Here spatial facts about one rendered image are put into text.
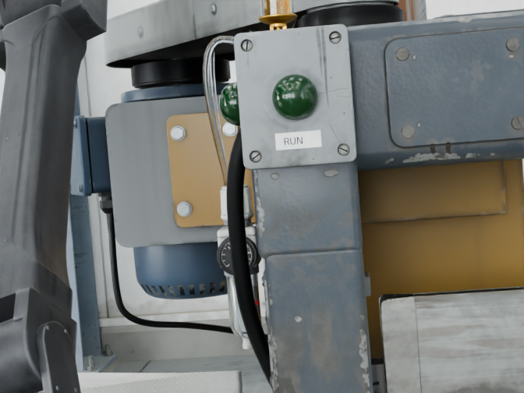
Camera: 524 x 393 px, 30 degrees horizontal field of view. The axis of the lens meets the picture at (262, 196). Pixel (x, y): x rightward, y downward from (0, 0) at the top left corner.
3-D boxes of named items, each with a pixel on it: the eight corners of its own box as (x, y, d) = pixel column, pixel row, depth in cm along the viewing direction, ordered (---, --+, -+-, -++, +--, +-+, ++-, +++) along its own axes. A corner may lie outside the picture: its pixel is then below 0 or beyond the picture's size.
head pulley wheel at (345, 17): (297, 42, 80) (295, 11, 79) (302, 51, 89) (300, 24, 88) (408, 32, 79) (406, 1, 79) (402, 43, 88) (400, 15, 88)
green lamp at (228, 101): (217, 126, 65) (214, 82, 65) (223, 127, 68) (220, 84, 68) (256, 124, 65) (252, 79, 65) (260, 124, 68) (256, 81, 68)
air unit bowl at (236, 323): (229, 341, 91) (224, 275, 91) (232, 334, 94) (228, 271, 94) (261, 339, 91) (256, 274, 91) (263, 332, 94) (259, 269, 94)
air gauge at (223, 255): (217, 277, 89) (214, 237, 89) (220, 274, 91) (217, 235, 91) (257, 274, 89) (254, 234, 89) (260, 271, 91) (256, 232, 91)
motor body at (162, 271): (124, 306, 113) (105, 90, 112) (150, 286, 128) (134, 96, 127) (254, 298, 112) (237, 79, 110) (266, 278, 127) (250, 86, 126)
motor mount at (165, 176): (113, 249, 109) (100, 104, 108) (126, 243, 115) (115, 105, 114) (368, 231, 106) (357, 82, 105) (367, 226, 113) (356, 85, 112)
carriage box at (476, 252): (288, 369, 100) (264, 61, 98) (303, 311, 133) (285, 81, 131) (536, 355, 97) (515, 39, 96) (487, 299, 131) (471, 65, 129)
